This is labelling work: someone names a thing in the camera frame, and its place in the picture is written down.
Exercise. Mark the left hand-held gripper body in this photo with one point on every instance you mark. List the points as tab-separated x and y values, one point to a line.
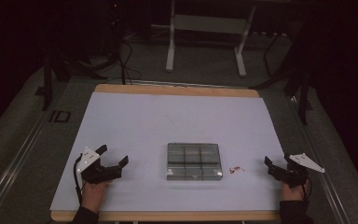
98	174

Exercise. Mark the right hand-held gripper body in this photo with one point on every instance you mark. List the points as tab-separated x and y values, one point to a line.
293	174

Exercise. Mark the small red trinket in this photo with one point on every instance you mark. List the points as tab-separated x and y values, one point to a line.
235	169

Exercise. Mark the clear plastic compartment box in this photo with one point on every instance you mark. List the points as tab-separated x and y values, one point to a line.
194	161

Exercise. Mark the person's right hand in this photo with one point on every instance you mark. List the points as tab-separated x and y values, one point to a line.
292	193

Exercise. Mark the person's left hand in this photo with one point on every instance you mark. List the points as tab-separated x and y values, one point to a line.
93	194

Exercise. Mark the white table mat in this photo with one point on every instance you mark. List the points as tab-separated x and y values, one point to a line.
155	124

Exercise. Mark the black stand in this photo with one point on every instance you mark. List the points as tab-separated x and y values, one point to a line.
48	81
303	93

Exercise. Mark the wooden table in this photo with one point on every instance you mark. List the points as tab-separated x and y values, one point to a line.
174	90

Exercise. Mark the white metal stand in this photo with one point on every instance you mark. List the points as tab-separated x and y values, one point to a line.
208	24

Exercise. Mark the black floor bracket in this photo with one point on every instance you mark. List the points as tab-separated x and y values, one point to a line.
59	116

